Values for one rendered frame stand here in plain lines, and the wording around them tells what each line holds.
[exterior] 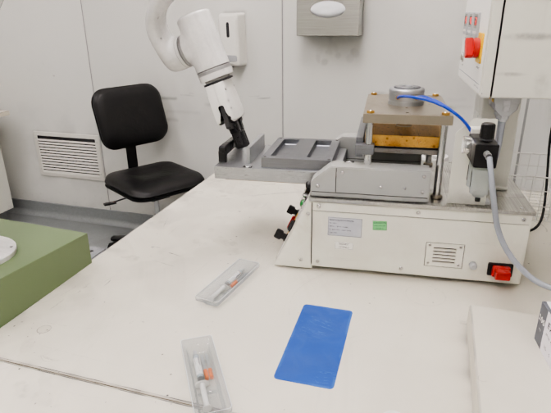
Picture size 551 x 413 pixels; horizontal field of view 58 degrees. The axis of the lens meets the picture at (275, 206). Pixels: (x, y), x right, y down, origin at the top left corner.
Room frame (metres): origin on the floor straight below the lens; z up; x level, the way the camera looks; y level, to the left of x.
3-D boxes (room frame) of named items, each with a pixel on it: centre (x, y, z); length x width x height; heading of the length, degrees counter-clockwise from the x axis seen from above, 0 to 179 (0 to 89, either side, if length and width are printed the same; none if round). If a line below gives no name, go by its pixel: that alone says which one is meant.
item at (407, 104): (1.11, -0.33, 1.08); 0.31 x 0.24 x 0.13; 168
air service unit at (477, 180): (0.90, -0.38, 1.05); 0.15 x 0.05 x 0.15; 168
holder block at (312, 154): (1.19, -0.07, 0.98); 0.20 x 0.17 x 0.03; 168
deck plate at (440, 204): (1.13, -0.33, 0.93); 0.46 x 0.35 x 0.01; 78
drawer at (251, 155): (1.20, -0.02, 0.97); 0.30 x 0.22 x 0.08; 78
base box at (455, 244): (1.13, -0.29, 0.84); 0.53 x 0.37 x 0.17; 78
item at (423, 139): (1.13, -0.30, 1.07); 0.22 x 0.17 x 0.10; 168
